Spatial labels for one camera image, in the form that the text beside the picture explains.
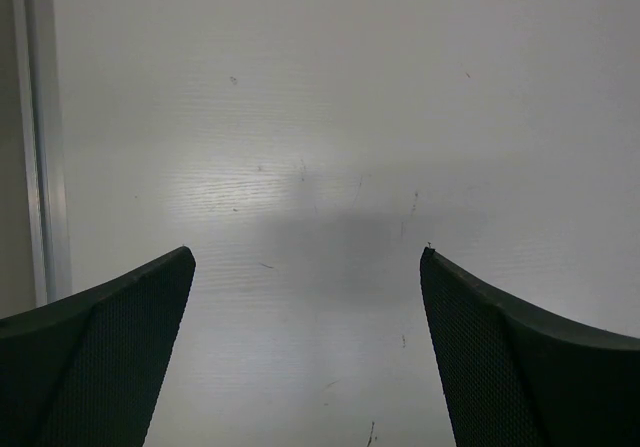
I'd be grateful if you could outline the aluminium table edge rail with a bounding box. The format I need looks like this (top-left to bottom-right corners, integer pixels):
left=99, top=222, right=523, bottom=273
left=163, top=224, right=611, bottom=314
left=12, top=0, right=73, bottom=307

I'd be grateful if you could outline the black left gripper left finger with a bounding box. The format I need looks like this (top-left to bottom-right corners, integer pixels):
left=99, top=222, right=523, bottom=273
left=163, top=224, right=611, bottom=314
left=1, top=246, right=196, bottom=446

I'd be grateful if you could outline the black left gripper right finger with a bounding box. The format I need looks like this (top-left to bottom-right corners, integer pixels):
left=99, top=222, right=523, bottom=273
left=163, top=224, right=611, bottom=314
left=420, top=247, right=639, bottom=446

